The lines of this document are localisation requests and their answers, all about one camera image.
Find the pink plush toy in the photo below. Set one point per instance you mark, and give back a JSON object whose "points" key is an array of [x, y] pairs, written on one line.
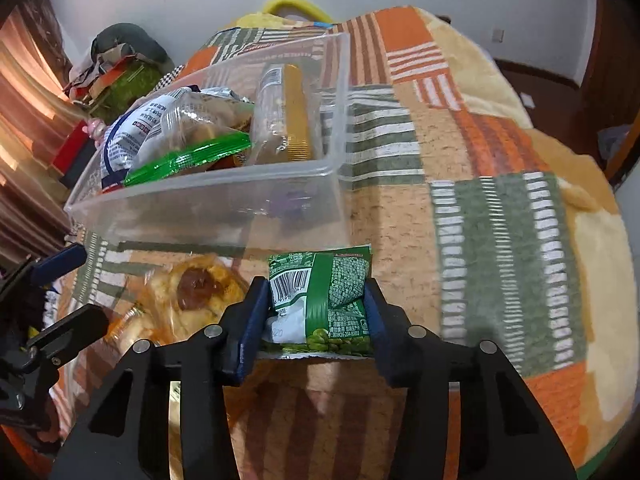
{"points": [[96, 130]]}

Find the orange striped curtain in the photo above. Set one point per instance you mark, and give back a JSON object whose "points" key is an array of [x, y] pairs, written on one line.
{"points": [[25, 125]]}

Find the brown wooden wardrobe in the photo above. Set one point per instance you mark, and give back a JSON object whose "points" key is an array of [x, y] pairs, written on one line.
{"points": [[612, 35]]}

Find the white wall outlet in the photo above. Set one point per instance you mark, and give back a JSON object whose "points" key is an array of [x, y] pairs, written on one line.
{"points": [[498, 35]]}

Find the clear pastry packet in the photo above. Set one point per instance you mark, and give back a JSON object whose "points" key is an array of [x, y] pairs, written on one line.
{"points": [[195, 290]]}

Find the yellow wafer packet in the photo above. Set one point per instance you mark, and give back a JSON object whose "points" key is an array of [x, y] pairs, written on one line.
{"points": [[290, 110]]}

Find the clear plastic container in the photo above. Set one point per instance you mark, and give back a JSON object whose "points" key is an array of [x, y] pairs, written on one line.
{"points": [[215, 205]]}

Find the clear green-edged snack packet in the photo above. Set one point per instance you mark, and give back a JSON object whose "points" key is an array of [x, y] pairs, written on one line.
{"points": [[190, 152]]}

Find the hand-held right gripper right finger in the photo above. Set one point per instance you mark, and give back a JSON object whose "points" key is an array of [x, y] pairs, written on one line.
{"points": [[375, 325]]}

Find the green cardboard box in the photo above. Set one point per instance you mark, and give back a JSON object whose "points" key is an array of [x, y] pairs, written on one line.
{"points": [[132, 87]]}

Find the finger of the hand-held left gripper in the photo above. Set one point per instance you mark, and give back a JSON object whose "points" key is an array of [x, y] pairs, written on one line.
{"points": [[60, 262], [75, 327]]}

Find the red box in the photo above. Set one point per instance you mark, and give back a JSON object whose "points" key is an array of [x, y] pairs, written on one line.
{"points": [[72, 147]]}

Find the white paper scrap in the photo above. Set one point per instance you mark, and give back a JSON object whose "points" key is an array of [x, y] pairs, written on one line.
{"points": [[527, 100]]}

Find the pile of clothes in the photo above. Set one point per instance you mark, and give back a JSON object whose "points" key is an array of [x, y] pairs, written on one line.
{"points": [[127, 40]]}

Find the green pea packet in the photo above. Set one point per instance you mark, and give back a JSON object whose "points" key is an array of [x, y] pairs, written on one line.
{"points": [[332, 290]]}

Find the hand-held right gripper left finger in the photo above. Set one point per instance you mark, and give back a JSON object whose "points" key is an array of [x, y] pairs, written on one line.
{"points": [[252, 320]]}

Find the checkered cloth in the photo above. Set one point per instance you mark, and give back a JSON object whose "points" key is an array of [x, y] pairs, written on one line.
{"points": [[172, 74]]}

